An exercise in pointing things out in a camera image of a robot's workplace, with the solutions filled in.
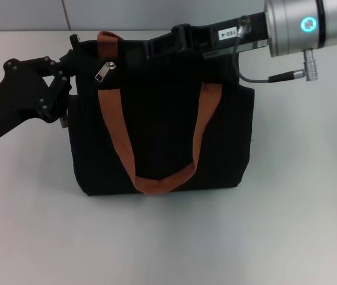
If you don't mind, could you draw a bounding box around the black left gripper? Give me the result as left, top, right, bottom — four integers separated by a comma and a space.
0, 49, 77, 164

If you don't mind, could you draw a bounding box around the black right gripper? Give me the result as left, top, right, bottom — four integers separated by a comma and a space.
143, 11, 272, 60

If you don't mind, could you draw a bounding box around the silver zipper pull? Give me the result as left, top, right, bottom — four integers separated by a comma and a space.
95, 61, 118, 83

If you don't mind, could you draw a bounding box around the black bag with orange handles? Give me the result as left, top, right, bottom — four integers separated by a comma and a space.
66, 28, 256, 197

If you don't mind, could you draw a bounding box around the right gripper cable with connector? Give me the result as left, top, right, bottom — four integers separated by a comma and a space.
233, 17, 321, 86

